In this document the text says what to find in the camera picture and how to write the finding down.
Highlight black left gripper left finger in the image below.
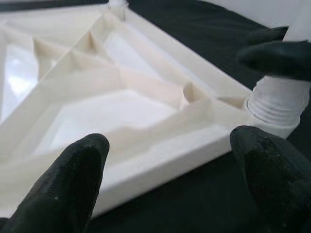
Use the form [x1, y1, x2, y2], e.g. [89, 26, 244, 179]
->
[0, 133, 110, 233]

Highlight white plastic table top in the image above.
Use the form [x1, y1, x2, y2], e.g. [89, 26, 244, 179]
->
[0, 0, 303, 219]

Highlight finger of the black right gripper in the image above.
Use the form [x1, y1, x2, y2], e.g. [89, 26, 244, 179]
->
[237, 40, 311, 81]
[245, 26, 290, 46]

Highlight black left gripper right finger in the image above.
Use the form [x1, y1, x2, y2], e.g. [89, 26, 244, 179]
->
[229, 125, 311, 233]

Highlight black table cloth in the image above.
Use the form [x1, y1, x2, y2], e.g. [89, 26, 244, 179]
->
[87, 0, 311, 233]

